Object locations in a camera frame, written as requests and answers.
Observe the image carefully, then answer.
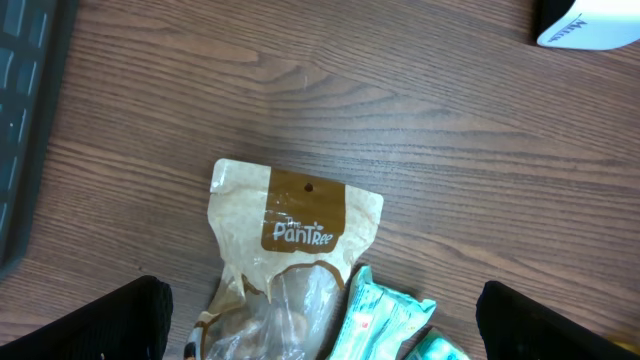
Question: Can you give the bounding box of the brown Pantree snack pouch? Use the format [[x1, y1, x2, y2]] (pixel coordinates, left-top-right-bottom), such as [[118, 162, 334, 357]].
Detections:
[[183, 159, 384, 360]]

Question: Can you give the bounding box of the teal white packet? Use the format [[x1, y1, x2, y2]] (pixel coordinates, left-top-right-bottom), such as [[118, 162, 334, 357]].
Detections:
[[328, 265, 437, 360]]

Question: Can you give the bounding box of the grey plastic mesh basket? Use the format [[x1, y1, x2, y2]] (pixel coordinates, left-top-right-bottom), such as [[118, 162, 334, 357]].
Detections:
[[1, 0, 79, 277]]

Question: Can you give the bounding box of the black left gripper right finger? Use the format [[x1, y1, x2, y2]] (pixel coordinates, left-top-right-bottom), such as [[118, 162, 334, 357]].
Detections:
[[476, 281, 639, 360]]

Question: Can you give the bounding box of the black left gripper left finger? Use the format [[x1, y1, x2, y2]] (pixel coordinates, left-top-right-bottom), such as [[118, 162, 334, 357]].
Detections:
[[1, 275, 173, 360]]

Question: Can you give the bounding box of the teal white carton pack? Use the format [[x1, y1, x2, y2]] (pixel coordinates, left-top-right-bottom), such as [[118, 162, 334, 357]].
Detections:
[[404, 327, 469, 360]]

